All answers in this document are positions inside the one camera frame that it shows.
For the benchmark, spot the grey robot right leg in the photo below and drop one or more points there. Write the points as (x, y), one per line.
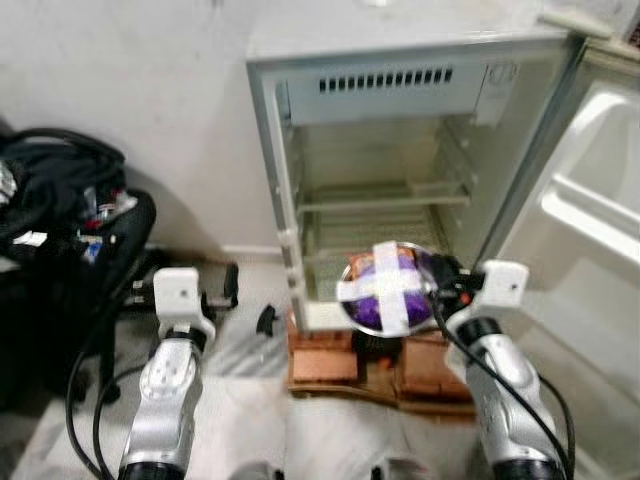
(400, 470)

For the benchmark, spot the black bag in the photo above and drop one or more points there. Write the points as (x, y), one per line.
(55, 180)

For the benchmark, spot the small black floor object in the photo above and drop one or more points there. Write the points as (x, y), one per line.
(268, 320)

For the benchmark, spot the beige wedge-shaped object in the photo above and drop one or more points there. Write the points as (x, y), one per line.
(575, 24)

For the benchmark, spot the grey vented freezer panel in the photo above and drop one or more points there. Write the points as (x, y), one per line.
(380, 105)

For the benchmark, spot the grey robot left leg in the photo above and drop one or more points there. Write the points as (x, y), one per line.
(255, 472)

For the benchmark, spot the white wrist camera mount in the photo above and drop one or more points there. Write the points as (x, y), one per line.
(503, 285)
(180, 292)

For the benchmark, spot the grey robot leg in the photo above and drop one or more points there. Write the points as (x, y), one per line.
(255, 472)
(400, 470)

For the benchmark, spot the purple bowl with white tape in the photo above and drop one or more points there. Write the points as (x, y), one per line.
(385, 295)

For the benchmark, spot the white fridge body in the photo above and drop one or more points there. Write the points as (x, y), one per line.
(400, 45)

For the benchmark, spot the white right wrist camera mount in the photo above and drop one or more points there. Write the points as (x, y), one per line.
(503, 285)

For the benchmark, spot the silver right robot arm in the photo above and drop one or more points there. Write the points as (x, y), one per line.
(505, 385)

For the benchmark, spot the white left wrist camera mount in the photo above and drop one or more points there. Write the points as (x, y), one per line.
(180, 292)

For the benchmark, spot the red brick fridge base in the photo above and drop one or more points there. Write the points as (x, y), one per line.
(320, 365)

